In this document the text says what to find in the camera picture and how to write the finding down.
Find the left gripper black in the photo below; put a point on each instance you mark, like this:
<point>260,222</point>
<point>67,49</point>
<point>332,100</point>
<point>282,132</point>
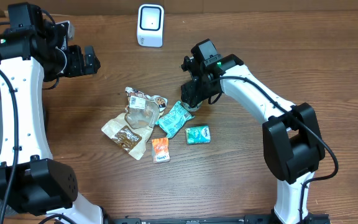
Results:
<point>79,68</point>

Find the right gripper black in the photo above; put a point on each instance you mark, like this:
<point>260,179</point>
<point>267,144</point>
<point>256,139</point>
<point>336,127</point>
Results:
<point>194,94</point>

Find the green lid jar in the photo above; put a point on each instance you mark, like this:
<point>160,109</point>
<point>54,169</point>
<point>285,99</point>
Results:
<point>191,109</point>

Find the teal white small packet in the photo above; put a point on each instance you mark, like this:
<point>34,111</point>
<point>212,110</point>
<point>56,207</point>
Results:
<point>198,135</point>

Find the teal snack packet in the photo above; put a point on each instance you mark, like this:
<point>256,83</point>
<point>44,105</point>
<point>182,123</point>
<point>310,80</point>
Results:
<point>174,120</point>

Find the orange red snack packet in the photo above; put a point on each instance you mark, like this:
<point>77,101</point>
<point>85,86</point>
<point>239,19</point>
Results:
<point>160,150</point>

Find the brown white snack pouch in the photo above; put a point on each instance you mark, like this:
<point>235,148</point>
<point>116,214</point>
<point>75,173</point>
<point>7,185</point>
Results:
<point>132,129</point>

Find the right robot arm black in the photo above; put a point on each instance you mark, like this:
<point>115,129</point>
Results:
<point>291,136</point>

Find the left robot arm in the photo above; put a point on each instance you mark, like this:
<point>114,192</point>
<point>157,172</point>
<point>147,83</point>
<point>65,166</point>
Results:
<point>33,50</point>

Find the white barcode scanner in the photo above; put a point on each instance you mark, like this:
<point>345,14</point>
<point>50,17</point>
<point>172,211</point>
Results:
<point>150,25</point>

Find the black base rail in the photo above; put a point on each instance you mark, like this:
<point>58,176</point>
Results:
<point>197,220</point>

